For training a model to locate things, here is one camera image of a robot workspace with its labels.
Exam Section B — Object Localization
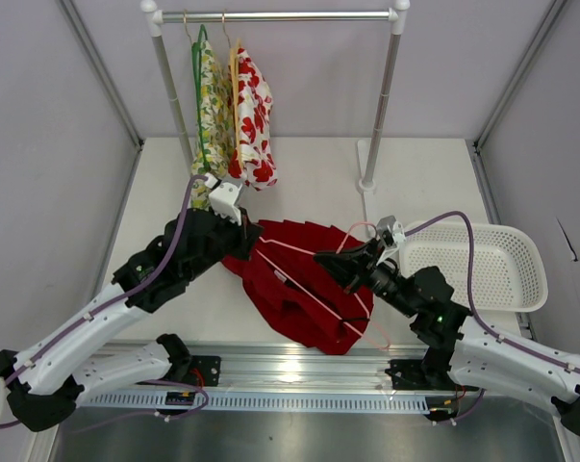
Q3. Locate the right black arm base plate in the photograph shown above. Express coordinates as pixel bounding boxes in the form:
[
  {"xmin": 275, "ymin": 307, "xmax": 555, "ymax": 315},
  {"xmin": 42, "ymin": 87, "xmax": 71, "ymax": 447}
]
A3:
[{"xmin": 384, "ymin": 355, "xmax": 461, "ymax": 392}]

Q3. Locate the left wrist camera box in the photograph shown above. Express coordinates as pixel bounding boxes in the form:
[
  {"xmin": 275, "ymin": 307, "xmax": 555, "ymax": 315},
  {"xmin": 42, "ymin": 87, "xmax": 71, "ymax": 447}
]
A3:
[{"xmin": 209, "ymin": 182, "xmax": 243, "ymax": 225}]

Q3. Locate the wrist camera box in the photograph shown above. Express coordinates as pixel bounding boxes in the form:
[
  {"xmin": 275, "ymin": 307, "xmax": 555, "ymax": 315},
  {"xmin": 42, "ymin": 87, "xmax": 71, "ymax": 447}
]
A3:
[
  {"xmin": 209, "ymin": 182, "xmax": 243, "ymax": 225},
  {"xmin": 376, "ymin": 215, "xmax": 406, "ymax": 255}
]

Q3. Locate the white perforated laundry basket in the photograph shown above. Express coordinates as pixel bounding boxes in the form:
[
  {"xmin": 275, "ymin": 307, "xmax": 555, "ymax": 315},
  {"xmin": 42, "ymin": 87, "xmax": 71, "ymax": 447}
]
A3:
[{"xmin": 399, "ymin": 219, "xmax": 548, "ymax": 313}]

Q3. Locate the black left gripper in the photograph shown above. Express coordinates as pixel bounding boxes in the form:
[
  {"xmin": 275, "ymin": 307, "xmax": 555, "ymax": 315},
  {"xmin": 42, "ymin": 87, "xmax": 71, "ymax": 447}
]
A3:
[{"xmin": 185, "ymin": 206, "xmax": 265, "ymax": 283}]

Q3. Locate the red poppy floral garment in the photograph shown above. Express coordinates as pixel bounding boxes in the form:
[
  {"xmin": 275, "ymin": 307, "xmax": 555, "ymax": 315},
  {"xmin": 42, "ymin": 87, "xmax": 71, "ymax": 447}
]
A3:
[{"xmin": 229, "ymin": 44, "xmax": 278, "ymax": 191}]

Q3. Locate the red skirt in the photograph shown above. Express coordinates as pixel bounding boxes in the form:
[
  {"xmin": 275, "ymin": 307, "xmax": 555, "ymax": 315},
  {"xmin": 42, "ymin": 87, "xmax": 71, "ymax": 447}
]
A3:
[{"xmin": 220, "ymin": 218, "xmax": 378, "ymax": 356}]

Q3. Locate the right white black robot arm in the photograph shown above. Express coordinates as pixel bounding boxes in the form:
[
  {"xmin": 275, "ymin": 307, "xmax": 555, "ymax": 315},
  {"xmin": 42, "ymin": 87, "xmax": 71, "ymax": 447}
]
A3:
[{"xmin": 314, "ymin": 239, "xmax": 580, "ymax": 437}]

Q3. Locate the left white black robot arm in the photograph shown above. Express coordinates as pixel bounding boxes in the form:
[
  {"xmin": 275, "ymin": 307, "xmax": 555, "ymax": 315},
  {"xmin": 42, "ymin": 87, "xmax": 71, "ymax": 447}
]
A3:
[{"xmin": 0, "ymin": 209, "xmax": 264, "ymax": 432}]

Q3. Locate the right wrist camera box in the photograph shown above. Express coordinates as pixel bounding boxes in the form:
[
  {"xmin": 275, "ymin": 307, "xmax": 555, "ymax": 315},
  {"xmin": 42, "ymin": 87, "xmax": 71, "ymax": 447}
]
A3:
[{"xmin": 376, "ymin": 215, "xmax": 406, "ymax": 255}]

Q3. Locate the aluminium table edge rail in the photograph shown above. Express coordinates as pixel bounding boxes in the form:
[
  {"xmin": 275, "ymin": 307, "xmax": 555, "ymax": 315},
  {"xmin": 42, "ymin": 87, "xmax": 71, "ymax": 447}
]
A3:
[{"xmin": 87, "ymin": 342, "xmax": 572, "ymax": 397}]

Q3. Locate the white slotted cable duct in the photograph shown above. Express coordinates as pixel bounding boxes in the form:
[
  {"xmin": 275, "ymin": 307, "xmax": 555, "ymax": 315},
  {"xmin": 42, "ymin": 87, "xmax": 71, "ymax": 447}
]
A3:
[{"xmin": 84, "ymin": 388, "xmax": 429, "ymax": 415}]

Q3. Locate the white clothes rack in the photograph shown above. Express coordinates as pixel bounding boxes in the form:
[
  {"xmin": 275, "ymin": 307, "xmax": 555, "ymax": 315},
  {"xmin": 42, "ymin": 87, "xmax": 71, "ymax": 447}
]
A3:
[{"xmin": 140, "ymin": 1, "xmax": 410, "ymax": 194}]

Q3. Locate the yellow lemon floral garment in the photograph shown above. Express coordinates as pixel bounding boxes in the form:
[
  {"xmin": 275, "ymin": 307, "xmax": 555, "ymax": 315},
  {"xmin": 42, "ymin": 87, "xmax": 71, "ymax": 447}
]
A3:
[{"xmin": 189, "ymin": 38, "xmax": 236, "ymax": 211}]

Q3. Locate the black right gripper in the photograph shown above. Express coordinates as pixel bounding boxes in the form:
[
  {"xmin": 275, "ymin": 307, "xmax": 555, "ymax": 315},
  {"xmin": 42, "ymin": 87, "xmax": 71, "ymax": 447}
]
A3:
[{"xmin": 313, "ymin": 239, "xmax": 417, "ymax": 319}]

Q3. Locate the green hanger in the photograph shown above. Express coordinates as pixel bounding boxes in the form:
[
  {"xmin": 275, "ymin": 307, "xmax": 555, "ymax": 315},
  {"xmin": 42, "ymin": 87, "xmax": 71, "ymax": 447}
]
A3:
[{"xmin": 191, "ymin": 25, "xmax": 212, "ymax": 175}]

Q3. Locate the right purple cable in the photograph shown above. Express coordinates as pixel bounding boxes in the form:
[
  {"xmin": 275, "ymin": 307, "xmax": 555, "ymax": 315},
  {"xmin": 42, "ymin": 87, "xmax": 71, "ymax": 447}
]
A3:
[{"xmin": 402, "ymin": 210, "xmax": 580, "ymax": 427}]

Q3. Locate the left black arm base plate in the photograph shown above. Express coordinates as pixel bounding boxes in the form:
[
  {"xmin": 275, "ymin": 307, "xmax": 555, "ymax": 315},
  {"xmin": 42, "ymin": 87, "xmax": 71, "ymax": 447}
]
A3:
[{"xmin": 177, "ymin": 355, "xmax": 221, "ymax": 387}]

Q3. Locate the wooden hanger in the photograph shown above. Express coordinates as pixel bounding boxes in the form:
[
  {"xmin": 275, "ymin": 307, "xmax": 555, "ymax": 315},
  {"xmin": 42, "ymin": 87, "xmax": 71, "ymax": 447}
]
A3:
[{"xmin": 221, "ymin": 10, "xmax": 243, "ymax": 169}]

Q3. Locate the purple cable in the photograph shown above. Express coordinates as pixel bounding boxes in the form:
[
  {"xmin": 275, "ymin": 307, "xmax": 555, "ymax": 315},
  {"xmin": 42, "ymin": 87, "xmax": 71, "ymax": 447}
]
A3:
[
  {"xmin": 402, "ymin": 210, "xmax": 580, "ymax": 427},
  {"xmin": 0, "ymin": 173, "xmax": 212, "ymax": 430}
]

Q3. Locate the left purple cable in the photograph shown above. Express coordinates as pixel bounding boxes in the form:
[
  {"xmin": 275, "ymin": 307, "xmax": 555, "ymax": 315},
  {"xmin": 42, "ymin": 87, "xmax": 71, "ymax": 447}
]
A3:
[{"xmin": 0, "ymin": 173, "xmax": 212, "ymax": 430}]

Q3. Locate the pink wire hanger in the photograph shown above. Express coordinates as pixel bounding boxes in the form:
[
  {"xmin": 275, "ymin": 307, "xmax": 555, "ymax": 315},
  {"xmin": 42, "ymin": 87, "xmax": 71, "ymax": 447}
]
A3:
[{"xmin": 260, "ymin": 220, "xmax": 392, "ymax": 351}]

